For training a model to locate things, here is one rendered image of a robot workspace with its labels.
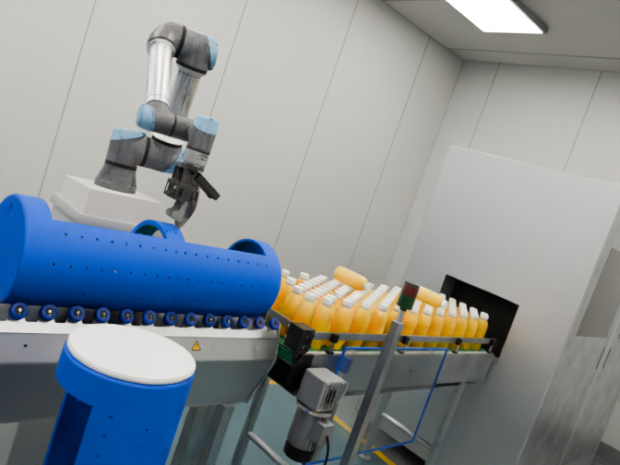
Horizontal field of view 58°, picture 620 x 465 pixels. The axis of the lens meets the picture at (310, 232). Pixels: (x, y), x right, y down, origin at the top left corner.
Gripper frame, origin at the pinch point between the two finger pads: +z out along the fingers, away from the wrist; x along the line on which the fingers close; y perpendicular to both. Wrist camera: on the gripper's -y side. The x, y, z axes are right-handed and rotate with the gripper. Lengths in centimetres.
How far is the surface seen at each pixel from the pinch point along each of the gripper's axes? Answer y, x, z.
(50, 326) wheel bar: 36.4, 11.3, 30.4
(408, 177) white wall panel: -452, -245, -63
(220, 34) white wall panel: -162, -266, -114
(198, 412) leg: -37, -4, 71
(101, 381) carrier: 45, 57, 22
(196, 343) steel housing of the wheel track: -11.3, 12.6, 34.3
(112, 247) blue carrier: 26.8, 12.3, 6.8
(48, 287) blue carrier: 40.8, 13.4, 19.1
